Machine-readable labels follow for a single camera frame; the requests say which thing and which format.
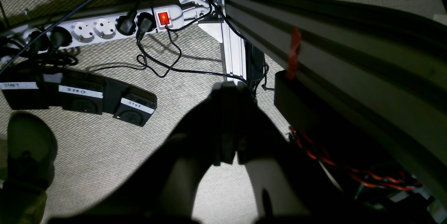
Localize black foot pedal stop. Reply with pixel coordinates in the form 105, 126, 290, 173
113, 87, 157, 127

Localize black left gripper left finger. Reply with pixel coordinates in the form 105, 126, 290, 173
80, 82, 238, 224

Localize red black twisted wires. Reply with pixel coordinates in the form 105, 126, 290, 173
288, 126, 423, 192

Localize white power strip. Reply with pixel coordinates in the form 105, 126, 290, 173
1, 2, 197, 49

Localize black foot pedal start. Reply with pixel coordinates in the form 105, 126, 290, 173
1, 68, 49, 111

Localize black foot pedal zero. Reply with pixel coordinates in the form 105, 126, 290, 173
57, 70, 106, 115

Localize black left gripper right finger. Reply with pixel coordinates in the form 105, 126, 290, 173
236, 82, 353, 224

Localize grey shoe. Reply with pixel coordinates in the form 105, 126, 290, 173
5, 112, 58, 191

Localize red clamp handle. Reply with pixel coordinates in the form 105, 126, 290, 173
286, 27, 302, 80

